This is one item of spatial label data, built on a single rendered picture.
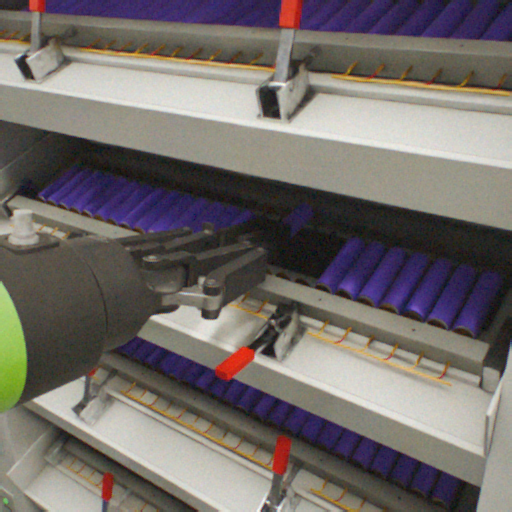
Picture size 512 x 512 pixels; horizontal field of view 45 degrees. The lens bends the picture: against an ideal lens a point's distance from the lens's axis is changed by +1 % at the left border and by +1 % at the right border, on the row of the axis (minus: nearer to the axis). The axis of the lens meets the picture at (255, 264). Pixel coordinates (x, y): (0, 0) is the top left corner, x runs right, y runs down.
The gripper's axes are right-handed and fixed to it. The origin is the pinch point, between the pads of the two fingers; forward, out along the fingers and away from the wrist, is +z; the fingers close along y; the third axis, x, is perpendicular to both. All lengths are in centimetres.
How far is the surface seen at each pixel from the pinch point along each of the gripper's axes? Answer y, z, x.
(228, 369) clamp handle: -5.5, -9.8, 6.5
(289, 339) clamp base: -6.1, -2.4, 6.4
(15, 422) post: 37, 1, 36
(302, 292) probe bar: -5.3, 0.3, 3.2
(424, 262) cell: -12.9, 7.3, 0.0
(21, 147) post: 37.6, 3.4, -2.3
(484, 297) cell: -18.7, 5.2, 0.9
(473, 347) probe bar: -19.8, 0.3, 3.1
